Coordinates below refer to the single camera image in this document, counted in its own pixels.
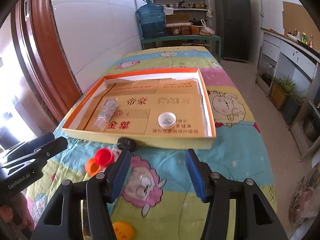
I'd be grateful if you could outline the red bottle cap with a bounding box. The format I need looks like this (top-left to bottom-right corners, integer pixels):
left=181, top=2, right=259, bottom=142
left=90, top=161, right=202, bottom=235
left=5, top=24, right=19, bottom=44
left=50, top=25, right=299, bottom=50
left=94, top=148, right=114, bottom=167

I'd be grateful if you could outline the orange printed bottle cap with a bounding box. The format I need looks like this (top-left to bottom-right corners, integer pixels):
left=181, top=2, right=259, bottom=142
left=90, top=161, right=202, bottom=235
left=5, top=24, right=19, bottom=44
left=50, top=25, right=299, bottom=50
left=113, top=221, right=136, bottom=240

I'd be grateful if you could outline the black bottle cap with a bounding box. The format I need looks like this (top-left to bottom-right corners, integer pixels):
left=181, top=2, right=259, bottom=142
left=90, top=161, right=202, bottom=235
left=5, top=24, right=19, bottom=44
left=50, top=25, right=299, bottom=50
left=117, top=137, right=137, bottom=152

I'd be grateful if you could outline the white Hello Kitty lighter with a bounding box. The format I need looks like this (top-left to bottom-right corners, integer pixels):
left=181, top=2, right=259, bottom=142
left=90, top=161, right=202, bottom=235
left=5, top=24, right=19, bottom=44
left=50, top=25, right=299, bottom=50
left=111, top=147, right=122, bottom=161

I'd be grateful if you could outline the clear glitter lighter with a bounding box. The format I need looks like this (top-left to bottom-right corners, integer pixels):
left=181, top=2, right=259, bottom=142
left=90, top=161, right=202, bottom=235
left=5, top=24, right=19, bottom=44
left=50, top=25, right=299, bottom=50
left=93, top=99, right=118, bottom=132

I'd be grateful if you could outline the white bottle cap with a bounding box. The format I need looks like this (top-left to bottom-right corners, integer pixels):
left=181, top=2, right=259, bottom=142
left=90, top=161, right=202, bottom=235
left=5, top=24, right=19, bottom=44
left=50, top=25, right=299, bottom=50
left=158, top=112, right=176, bottom=129

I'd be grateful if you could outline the orange cardboard tray box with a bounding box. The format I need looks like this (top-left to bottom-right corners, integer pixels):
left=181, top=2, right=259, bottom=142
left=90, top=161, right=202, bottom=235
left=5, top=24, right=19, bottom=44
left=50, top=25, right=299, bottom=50
left=62, top=68, right=216, bottom=149

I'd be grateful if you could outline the potted green plant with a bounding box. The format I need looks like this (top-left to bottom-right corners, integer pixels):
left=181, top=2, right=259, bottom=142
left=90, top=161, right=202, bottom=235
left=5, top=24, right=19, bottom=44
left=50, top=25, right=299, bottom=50
left=270, top=76, right=303, bottom=126

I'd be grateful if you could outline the blue water jug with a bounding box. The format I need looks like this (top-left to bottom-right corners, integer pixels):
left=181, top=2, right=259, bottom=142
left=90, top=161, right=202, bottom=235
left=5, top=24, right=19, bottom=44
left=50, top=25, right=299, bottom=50
left=137, top=0, right=167, bottom=39

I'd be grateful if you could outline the white counter cabinet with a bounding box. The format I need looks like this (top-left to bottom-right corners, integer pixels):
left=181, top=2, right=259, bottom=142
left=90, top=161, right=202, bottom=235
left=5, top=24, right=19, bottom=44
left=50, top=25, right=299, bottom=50
left=255, top=28, right=319, bottom=158

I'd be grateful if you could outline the brown cardboard box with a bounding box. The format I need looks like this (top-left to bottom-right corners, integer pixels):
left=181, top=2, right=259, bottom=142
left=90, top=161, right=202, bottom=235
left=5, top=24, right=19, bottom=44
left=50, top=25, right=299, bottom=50
left=166, top=14, right=189, bottom=24

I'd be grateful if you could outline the green metal bench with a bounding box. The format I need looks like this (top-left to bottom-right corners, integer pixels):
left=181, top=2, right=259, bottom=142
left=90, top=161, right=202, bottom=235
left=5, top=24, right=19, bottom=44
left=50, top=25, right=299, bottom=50
left=140, top=35, right=222, bottom=63

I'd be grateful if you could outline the white plastic bag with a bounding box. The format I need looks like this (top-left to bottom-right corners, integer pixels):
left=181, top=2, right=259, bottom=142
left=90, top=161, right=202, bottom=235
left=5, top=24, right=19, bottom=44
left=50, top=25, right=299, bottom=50
left=199, top=19, right=215, bottom=36

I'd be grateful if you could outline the kitchen storage shelf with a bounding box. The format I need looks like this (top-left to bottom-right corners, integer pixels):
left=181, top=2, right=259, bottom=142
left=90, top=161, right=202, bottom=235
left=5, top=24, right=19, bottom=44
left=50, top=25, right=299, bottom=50
left=149, top=0, right=209, bottom=36

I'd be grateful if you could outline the black refrigerator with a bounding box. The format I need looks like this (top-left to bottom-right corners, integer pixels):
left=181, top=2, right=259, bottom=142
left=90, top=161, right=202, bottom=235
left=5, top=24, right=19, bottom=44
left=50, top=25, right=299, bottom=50
left=215, top=0, right=252, bottom=61

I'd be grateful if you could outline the red wooden door frame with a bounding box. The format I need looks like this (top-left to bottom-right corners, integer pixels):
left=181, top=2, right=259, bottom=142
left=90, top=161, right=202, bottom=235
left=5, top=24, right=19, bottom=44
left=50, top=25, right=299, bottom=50
left=10, top=0, right=82, bottom=123

